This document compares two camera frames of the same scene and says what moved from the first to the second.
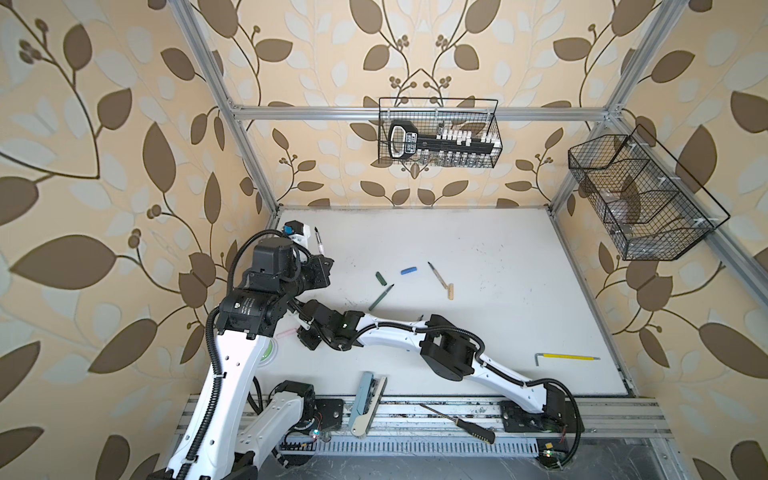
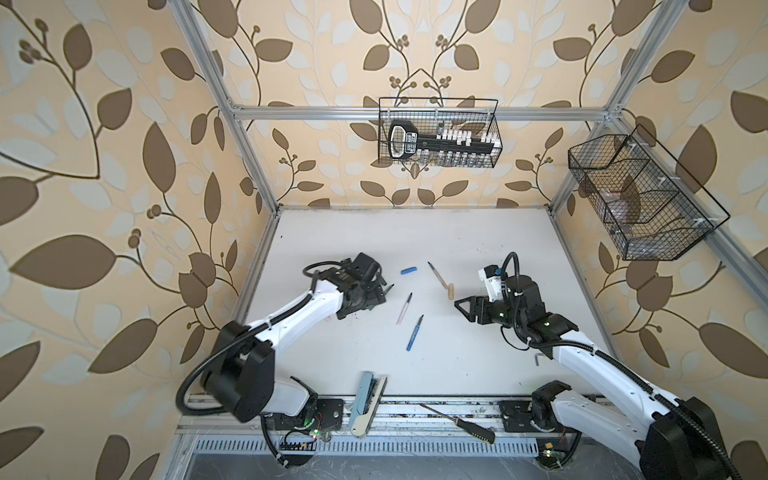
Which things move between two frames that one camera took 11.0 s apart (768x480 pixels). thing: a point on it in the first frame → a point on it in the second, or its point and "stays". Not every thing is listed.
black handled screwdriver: [484, 434] stays
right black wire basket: [651, 207] stays
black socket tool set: [447, 148] stays
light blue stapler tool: [367, 402] stays
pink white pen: [320, 243] → [401, 315]
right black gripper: [304, 334] → [476, 302]
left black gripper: [315, 263] → [376, 297]
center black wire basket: [439, 132] stays
